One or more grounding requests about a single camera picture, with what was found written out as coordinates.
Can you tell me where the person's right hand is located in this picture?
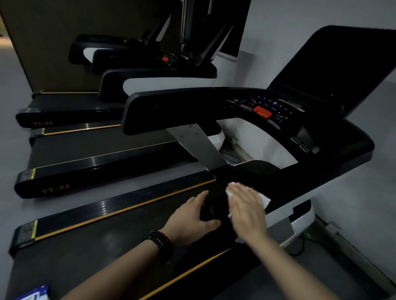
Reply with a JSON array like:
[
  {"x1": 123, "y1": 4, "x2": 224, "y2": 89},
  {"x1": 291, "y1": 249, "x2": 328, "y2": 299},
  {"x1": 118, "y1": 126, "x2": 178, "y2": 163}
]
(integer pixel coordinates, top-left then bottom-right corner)
[{"x1": 225, "y1": 180, "x2": 269, "y2": 245}]

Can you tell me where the black treadmill beside brown panel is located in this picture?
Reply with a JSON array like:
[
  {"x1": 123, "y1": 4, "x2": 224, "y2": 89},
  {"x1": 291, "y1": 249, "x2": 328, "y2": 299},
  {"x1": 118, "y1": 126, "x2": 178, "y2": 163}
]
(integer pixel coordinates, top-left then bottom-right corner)
[{"x1": 12, "y1": 31, "x2": 172, "y2": 130}]

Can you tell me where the grey floor cable trunking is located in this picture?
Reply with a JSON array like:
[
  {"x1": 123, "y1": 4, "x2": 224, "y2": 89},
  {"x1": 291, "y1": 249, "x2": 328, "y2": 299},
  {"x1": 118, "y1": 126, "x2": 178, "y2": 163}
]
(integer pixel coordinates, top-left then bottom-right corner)
[{"x1": 315, "y1": 212, "x2": 396, "y2": 297}]

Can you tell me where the person's left hand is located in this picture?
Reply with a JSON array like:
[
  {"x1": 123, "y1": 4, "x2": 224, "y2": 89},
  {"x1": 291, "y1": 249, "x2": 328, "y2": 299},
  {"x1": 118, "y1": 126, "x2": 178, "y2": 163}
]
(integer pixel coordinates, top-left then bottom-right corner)
[{"x1": 159, "y1": 189, "x2": 223, "y2": 247}]

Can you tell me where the black treadmill with orange lettering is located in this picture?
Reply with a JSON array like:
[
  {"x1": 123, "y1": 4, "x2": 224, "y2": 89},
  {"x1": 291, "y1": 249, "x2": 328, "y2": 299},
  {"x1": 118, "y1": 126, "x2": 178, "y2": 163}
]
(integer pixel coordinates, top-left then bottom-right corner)
[{"x1": 7, "y1": 0, "x2": 262, "y2": 200}]

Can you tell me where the person's right forearm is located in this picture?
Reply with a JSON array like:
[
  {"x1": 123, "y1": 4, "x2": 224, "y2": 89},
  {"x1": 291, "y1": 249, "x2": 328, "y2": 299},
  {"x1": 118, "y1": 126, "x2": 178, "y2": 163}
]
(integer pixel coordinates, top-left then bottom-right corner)
[{"x1": 251, "y1": 229, "x2": 343, "y2": 300}]

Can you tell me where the black beaded bracelet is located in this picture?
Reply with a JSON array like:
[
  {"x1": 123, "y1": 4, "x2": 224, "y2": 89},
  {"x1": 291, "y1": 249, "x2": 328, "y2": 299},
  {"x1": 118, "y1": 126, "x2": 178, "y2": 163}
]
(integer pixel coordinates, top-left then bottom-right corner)
[{"x1": 143, "y1": 229, "x2": 175, "y2": 267}]

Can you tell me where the black power cable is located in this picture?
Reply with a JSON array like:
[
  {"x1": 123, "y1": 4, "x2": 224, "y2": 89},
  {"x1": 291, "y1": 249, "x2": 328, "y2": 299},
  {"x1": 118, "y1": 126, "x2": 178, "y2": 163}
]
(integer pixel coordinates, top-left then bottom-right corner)
[
  {"x1": 287, "y1": 231, "x2": 322, "y2": 257},
  {"x1": 220, "y1": 148, "x2": 242, "y2": 166}
]

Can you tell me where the person's left forearm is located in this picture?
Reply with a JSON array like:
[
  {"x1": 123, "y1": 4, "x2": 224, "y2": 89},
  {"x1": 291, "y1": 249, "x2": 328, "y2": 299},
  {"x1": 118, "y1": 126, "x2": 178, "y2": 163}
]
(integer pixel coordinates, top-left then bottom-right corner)
[{"x1": 44, "y1": 240, "x2": 165, "y2": 300}]

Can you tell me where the black treadmill with lettered belt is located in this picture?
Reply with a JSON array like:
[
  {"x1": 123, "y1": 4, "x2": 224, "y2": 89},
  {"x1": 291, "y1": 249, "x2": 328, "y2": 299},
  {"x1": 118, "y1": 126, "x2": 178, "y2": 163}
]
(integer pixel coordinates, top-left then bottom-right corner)
[{"x1": 0, "y1": 22, "x2": 396, "y2": 300}]

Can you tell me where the white wet wipe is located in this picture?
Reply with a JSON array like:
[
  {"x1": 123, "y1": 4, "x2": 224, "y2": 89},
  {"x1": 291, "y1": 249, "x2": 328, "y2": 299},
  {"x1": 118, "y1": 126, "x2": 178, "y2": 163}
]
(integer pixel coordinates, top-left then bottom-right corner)
[{"x1": 225, "y1": 184, "x2": 273, "y2": 245}]

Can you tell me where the brown partition panel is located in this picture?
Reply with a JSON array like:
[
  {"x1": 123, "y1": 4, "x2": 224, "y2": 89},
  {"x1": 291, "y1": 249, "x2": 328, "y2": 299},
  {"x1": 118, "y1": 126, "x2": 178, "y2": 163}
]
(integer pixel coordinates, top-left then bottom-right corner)
[{"x1": 0, "y1": 0, "x2": 187, "y2": 97}]

